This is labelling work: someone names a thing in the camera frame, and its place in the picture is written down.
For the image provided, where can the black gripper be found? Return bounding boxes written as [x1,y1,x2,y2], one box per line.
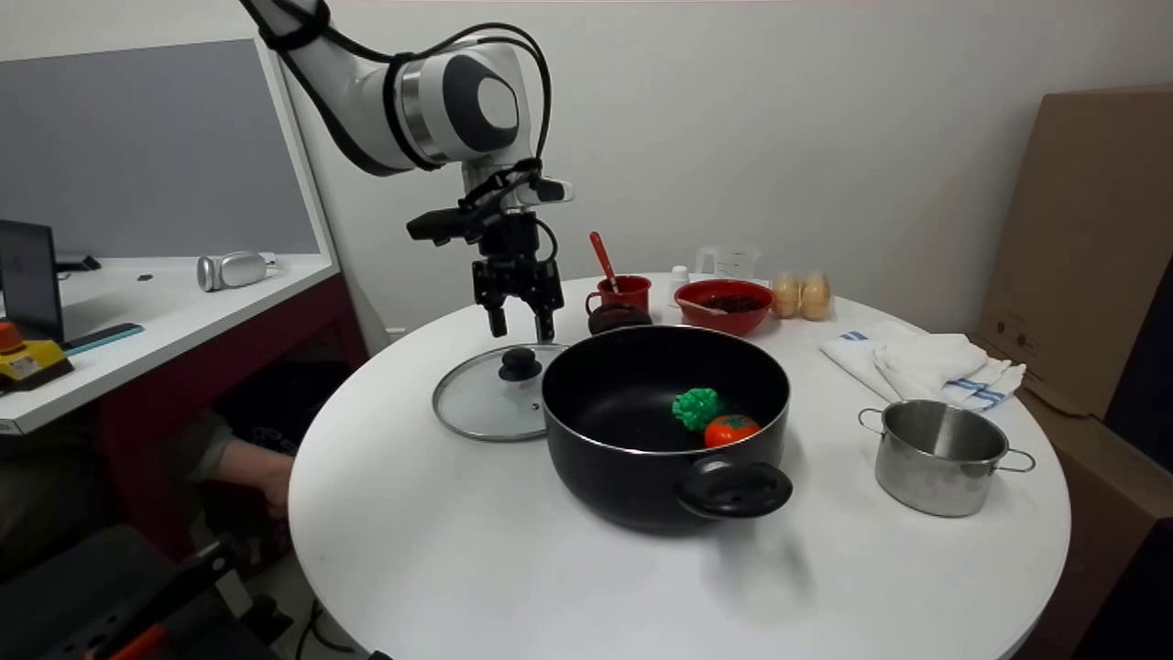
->
[470,217,568,343]

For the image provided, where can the glass lid with black knob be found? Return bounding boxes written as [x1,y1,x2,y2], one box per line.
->
[430,342,557,447]

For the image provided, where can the black cooking pot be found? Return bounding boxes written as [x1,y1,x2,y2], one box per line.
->
[538,300,795,536]

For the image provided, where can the green broccoli toy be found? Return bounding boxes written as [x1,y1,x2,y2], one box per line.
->
[668,383,728,435]

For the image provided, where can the orange tomato toy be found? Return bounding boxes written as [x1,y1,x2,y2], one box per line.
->
[700,410,764,452]

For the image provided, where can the small stainless steel pot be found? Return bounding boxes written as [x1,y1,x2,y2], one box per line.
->
[854,395,1040,520]

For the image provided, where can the person's bare hand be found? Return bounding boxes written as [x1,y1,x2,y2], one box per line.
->
[225,447,293,526]

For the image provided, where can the red spoon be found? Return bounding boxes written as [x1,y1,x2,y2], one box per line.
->
[586,227,624,298]

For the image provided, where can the red mug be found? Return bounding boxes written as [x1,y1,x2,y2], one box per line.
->
[583,270,656,315]

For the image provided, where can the red bowl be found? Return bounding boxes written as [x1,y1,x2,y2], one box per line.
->
[673,276,781,342]

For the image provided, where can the clear plastic measuring cup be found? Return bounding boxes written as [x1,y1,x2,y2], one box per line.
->
[693,243,766,287]

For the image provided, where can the beige egg toy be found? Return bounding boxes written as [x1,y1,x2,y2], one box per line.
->
[800,267,839,322]
[771,270,811,322]

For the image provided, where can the silver can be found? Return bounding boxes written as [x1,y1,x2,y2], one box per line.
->
[194,250,282,298]

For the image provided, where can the white desk with red side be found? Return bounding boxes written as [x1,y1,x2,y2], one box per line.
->
[0,250,371,564]

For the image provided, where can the white paper with blue print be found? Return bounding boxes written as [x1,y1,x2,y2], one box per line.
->
[819,322,914,406]

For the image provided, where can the grey partition board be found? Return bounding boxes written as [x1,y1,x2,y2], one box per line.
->
[0,32,344,267]

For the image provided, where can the dark blue flat strip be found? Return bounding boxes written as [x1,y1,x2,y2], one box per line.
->
[61,318,145,359]

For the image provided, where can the white cloth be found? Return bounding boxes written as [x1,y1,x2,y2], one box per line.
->
[872,331,1034,413]

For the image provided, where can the yellow handheld device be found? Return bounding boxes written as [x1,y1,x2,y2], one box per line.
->
[0,318,78,395]

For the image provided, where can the black laptop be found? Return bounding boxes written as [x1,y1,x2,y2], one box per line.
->
[0,217,67,343]

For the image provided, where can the black chair with red part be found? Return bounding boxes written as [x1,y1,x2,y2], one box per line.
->
[0,525,296,660]

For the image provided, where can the brown cardboard box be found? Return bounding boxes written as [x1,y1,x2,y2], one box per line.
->
[1013,389,1173,660]

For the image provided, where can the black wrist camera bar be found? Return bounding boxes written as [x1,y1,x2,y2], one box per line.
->
[402,179,568,244]

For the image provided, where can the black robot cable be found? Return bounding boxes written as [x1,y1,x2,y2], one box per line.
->
[278,13,564,267]

